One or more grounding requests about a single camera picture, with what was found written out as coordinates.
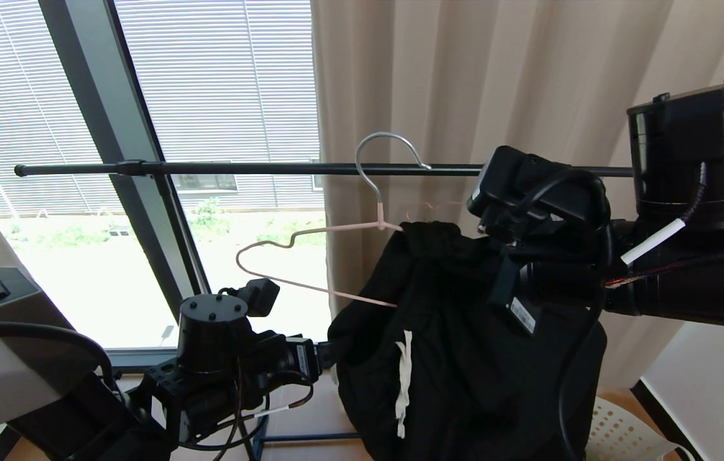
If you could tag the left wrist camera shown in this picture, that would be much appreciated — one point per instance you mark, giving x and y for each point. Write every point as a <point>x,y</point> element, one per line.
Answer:
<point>259,296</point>

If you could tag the pink clothes hanger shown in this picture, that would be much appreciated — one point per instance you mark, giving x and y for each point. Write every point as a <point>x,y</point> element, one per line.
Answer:
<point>380,214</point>
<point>452,204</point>

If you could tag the black clothes rack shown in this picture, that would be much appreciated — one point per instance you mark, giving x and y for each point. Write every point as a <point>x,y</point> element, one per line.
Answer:
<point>240,168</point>

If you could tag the white laundry basket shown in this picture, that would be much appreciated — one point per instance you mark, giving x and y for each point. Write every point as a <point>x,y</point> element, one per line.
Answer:
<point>618,435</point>

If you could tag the black garment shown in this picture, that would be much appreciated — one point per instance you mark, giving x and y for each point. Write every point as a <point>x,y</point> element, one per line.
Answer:
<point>452,358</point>

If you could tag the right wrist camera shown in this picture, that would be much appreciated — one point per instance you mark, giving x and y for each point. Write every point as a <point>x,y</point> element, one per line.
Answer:
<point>516,186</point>

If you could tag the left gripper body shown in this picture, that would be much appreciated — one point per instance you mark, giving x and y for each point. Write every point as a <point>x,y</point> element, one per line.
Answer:
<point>272,365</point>

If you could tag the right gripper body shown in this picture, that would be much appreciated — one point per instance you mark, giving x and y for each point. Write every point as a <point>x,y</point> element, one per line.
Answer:
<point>689,275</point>

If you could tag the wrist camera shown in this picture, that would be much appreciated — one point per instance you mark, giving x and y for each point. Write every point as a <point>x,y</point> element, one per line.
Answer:
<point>259,296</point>
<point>516,186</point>

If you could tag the window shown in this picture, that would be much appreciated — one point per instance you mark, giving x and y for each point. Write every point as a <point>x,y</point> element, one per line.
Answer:
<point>227,64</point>

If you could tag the beige curtain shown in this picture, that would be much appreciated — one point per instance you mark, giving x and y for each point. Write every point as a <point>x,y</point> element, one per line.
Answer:
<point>496,77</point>

